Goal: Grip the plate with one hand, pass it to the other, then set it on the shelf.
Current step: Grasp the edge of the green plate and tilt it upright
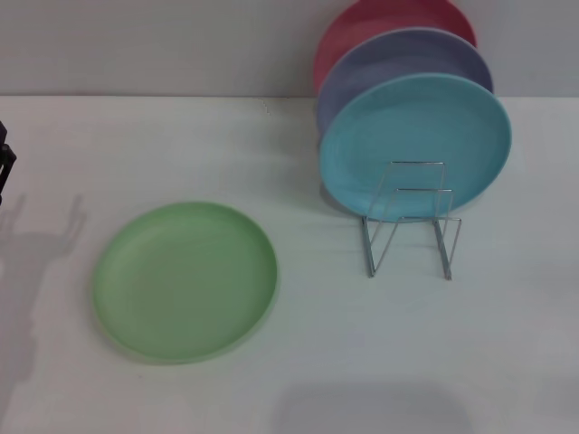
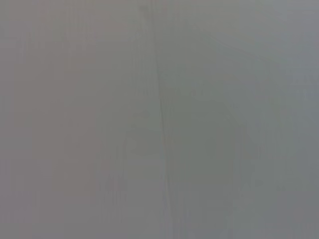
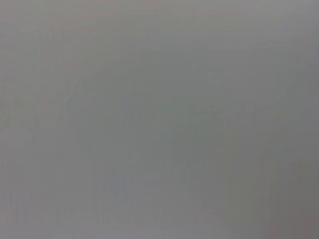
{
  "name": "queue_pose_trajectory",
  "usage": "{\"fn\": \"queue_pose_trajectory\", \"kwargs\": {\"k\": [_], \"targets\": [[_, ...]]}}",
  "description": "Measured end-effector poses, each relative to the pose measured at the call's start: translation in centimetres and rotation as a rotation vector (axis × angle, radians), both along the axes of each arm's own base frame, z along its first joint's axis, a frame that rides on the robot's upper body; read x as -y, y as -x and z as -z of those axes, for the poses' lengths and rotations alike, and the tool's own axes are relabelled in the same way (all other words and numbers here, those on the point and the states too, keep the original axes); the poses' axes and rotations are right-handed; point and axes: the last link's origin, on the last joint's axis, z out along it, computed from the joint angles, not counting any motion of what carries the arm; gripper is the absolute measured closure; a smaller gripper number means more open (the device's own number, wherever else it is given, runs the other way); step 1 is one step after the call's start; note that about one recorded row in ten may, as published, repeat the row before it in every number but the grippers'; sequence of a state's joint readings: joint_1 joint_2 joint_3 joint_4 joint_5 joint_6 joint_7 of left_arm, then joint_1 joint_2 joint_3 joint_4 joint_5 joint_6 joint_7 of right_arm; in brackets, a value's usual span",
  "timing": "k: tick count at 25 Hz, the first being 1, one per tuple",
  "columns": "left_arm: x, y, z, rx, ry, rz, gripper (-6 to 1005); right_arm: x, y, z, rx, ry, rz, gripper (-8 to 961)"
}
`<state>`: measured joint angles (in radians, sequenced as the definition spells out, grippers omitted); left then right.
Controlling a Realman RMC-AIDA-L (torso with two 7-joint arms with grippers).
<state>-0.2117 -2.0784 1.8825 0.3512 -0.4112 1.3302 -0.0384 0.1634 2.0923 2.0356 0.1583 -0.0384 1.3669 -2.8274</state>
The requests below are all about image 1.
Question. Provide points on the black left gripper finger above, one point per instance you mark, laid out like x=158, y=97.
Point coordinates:
x=2, y=133
x=6, y=167

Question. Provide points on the purple plate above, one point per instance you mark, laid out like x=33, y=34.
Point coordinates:
x=398, y=59

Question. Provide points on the teal blue plate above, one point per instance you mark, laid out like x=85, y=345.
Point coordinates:
x=407, y=131

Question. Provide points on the red pink plate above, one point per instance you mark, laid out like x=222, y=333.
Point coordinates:
x=362, y=22

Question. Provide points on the light green plate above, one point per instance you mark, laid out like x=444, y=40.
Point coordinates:
x=185, y=285

